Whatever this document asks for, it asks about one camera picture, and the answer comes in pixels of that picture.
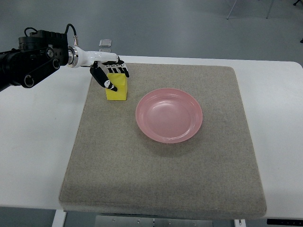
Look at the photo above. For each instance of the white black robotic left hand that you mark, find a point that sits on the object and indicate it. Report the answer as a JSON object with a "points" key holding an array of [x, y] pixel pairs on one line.
{"points": [[99, 64]]}

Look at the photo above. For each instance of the yellow foam block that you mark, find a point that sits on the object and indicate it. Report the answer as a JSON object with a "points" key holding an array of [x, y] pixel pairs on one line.
{"points": [[119, 80]]}

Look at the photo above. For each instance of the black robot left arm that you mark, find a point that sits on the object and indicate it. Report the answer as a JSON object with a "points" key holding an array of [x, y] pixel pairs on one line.
{"points": [[40, 54]]}

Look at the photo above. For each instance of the pink plate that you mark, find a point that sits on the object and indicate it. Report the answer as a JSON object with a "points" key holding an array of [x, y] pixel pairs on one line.
{"points": [[169, 115]]}

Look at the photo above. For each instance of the beige felt mat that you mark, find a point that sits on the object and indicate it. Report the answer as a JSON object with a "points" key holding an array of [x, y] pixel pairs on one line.
{"points": [[179, 146]]}

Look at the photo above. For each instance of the white table leg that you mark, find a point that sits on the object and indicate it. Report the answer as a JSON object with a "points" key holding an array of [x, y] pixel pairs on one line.
{"points": [[59, 218]]}

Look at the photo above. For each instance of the grey metal base plate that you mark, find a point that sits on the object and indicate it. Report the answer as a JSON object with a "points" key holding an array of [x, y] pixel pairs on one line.
{"points": [[116, 221]]}

